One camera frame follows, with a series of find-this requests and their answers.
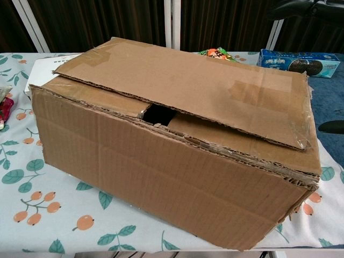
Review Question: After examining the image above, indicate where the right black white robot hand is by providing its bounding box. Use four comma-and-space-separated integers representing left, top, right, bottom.
268, 0, 344, 134

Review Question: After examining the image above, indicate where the large brown cardboard box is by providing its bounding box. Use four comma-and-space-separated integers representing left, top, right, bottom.
28, 37, 323, 252

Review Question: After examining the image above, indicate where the blue cookie box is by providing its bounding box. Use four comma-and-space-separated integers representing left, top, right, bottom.
257, 48, 341, 78

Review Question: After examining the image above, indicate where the white flat product box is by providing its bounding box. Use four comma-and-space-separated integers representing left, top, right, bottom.
23, 54, 81, 95

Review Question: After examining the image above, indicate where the black pleated curtain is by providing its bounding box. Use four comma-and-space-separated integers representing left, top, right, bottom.
25, 0, 166, 53
0, 0, 38, 53
179, 0, 274, 52
274, 16, 344, 54

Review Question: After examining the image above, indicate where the blue table mat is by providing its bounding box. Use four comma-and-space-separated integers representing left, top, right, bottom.
306, 52, 344, 165

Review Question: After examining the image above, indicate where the orange green snack bag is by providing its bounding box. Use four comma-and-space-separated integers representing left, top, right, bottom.
198, 47, 240, 63

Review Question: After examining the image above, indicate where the white printed snack packet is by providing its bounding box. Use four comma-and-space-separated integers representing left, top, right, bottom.
0, 85, 13, 102

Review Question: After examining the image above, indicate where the red pink snack packet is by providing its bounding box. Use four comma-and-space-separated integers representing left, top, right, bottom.
0, 96, 15, 126

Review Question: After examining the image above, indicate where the floral leaf tablecloth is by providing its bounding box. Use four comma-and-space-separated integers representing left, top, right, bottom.
0, 51, 344, 254

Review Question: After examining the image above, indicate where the white partition frame post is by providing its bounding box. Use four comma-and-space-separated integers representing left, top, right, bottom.
12, 0, 51, 53
264, 19, 285, 52
163, 0, 182, 49

